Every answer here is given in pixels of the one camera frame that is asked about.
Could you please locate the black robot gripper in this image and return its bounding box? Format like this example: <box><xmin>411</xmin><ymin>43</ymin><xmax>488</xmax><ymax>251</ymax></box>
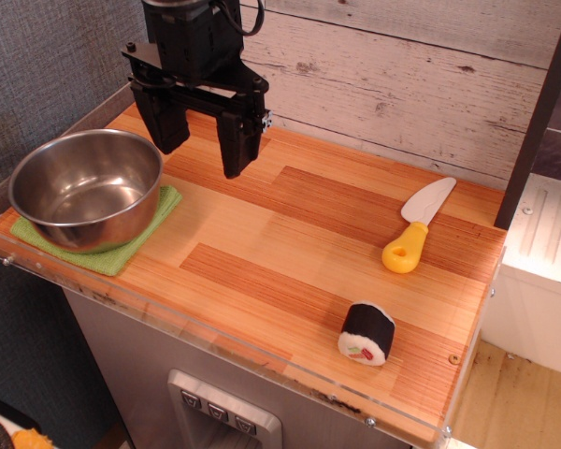
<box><xmin>122</xmin><ymin>1</ymin><xmax>272</xmax><ymax>179</ymax></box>

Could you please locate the plush sushi roll toy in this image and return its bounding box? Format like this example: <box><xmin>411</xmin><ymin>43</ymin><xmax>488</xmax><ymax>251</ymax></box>
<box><xmin>338</xmin><ymin>301</ymin><xmax>396</xmax><ymax>367</ymax></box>

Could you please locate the stainless steel pot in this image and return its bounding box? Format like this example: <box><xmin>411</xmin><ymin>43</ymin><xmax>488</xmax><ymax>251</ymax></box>
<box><xmin>8</xmin><ymin>129</ymin><xmax>164</xmax><ymax>253</ymax></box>

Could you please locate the green cloth mat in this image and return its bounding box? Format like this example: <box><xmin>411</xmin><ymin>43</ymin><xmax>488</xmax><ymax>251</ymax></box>
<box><xmin>10</xmin><ymin>185</ymin><xmax>182</xmax><ymax>277</ymax></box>

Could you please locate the clear acrylic edge guard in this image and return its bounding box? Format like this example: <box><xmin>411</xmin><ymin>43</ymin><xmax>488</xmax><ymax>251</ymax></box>
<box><xmin>0</xmin><ymin>229</ymin><xmax>488</xmax><ymax>448</ymax></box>

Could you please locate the silver toy cabinet front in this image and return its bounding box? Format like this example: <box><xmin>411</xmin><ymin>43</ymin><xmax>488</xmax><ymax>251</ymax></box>
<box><xmin>65</xmin><ymin>291</ymin><xmax>406</xmax><ymax>448</ymax></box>

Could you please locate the silver dispenser button panel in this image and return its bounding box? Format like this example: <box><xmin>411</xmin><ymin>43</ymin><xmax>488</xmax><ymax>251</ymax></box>
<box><xmin>167</xmin><ymin>369</ymin><xmax>283</xmax><ymax>449</ymax></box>

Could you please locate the orange object bottom left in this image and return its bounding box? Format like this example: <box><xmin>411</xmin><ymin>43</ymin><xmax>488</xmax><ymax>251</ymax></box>
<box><xmin>11</xmin><ymin>428</ymin><xmax>54</xmax><ymax>449</ymax></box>

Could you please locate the white toy sink unit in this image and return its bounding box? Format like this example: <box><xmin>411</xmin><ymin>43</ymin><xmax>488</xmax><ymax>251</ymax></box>
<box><xmin>481</xmin><ymin>175</ymin><xmax>561</xmax><ymax>372</ymax></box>

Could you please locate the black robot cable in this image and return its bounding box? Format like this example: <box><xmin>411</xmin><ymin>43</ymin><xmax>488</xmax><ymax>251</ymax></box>
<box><xmin>212</xmin><ymin>0</ymin><xmax>266</xmax><ymax>37</ymax></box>

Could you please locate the yellow handled toy knife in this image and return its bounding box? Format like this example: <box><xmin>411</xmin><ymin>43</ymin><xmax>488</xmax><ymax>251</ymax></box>
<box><xmin>381</xmin><ymin>177</ymin><xmax>457</xmax><ymax>274</ymax></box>

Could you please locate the dark right shelf post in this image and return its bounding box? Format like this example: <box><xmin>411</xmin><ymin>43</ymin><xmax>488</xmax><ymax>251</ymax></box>
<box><xmin>494</xmin><ymin>35</ymin><xmax>561</xmax><ymax>230</ymax></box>

